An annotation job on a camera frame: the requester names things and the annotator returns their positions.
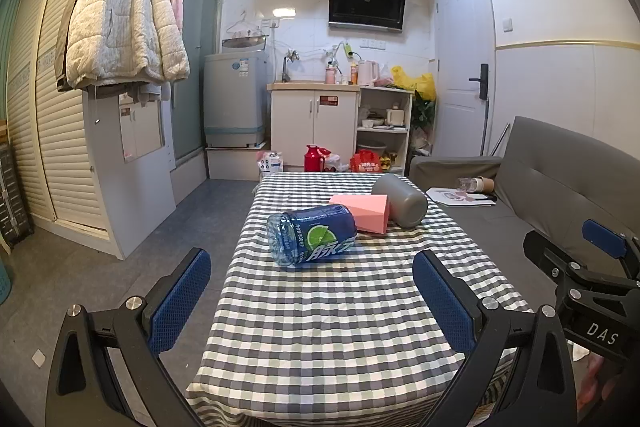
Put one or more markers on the green power strip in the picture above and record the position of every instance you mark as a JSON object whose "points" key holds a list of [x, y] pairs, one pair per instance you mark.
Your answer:
{"points": [[345, 51]]}

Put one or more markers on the frosted glass door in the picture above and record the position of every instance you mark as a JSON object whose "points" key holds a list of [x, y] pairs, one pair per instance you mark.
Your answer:
{"points": [[192, 57]]}

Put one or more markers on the grey washing machine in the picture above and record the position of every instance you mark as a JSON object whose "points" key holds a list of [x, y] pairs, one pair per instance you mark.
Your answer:
{"points": [[234, 99]]}

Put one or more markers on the teal basket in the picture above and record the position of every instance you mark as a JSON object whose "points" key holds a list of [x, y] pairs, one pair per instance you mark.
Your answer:
{"points": [[4, 279]]}

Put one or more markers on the black plastic crate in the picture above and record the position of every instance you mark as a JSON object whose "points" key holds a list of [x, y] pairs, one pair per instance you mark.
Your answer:
{"points": [[12, 197]]}

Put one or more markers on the white sink cabinet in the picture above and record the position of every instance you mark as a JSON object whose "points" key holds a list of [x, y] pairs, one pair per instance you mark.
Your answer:
{"points": [[312, 127]]}

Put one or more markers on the white side cabinet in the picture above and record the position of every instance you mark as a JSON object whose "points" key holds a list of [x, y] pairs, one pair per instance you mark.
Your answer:
{"points": [[135, 187]]}

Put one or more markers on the checkered tablecloth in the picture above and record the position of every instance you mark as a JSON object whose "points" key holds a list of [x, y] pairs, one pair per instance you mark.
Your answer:
{"points": [[325, 332]]}

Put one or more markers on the blue plastic bottle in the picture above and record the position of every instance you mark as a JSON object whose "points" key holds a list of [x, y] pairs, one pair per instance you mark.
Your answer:
{"points": [[312, 234]]}

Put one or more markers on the red plastic bag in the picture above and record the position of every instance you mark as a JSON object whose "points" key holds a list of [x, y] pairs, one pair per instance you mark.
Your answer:
{"points": [[364, 162]]}

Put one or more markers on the pink box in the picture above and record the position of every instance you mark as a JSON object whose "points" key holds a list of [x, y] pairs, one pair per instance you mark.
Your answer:
{"points": [[367, 212]]}

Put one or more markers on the white printed bag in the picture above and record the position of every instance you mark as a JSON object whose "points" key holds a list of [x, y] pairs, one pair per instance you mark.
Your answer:
{"points": [[271, 164]]}

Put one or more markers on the metal basin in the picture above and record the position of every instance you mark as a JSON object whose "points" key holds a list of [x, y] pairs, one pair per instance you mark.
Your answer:
{"points": [[243, 43]]}

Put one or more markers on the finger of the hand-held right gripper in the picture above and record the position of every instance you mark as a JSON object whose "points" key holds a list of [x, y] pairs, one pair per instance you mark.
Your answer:
{"points": [[605, 237], [550, 254]]}

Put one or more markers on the pink towel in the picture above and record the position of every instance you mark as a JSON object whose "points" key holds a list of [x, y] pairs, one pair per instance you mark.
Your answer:
{"points": [[176, 7]]}

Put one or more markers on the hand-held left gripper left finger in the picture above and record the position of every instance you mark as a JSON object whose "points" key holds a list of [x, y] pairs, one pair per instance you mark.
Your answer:
{"points": [[180, 302]]}

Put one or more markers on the white electric kettle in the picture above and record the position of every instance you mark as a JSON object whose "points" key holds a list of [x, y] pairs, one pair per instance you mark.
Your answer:
{"points": [[367, 73]]}

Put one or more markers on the person's right hand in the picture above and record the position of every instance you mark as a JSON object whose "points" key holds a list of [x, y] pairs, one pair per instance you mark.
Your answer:
{"points": [[597, 379]]}

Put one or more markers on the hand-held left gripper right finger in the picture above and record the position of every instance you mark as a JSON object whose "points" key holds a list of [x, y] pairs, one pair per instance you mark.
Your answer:
{"points": [[445, 302]]}

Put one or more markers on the grey sofa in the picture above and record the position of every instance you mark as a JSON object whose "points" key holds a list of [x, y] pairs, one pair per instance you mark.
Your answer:
{"points": [[540, 187]]}

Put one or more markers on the yellow plastic bag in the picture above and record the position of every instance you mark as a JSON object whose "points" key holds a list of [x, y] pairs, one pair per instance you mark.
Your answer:
{"points": [[415, 83]]}

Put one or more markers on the clothes hanger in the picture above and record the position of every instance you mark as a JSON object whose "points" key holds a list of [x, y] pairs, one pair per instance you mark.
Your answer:
{"points": [[244, 26]]}

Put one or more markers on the white papers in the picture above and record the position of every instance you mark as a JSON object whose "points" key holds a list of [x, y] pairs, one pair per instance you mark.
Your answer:
{"points": [[450, 198]]}

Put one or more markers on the pink bottle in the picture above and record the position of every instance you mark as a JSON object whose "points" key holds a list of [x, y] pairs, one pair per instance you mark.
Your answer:
{"points": [[330, 74]]}

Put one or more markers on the white step platform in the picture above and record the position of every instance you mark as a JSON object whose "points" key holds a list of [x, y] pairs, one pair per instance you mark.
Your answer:
{"points": [[232, 164]]}

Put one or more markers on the metal faucet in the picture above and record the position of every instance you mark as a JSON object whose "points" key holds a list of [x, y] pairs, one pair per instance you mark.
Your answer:
{"points": [[286, 64]]}

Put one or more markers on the white door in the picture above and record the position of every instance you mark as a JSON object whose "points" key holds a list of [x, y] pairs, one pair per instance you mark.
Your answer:
{"points": [[462, 52]]}

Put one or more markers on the grey cup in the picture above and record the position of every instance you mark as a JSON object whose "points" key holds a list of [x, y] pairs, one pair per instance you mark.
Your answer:
{"points": [[402, 202]]}

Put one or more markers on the red thermos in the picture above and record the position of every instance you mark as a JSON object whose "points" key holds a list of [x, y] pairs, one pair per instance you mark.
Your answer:
{"points": [[312, 159]]}

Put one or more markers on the wall lamp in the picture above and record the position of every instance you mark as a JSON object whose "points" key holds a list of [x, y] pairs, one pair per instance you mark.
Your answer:
{"points": [[283, 13]]}

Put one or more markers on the white puffer jacket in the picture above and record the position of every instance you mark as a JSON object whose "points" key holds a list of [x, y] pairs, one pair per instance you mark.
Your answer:
{"points": [[125, 17]]}

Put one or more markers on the white open shelf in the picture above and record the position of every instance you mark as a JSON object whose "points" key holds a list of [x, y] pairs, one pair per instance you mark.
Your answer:
{"points": [[384, 132]]}

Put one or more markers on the grey hanging clothes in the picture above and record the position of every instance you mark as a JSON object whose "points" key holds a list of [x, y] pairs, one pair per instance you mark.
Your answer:
{"points": [[145, 93]]}

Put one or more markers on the white floor scrap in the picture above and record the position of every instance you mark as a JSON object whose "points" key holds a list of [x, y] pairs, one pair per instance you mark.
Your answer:
{"points": [[38, 357]]}

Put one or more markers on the wall light switch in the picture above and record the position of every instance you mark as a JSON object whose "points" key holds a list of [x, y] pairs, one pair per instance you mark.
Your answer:
{"points": [[507, 25]]}

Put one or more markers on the white shutter wardrobe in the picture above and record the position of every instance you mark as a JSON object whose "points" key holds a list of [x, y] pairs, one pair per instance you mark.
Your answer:
{"points": [[55, 122]]}

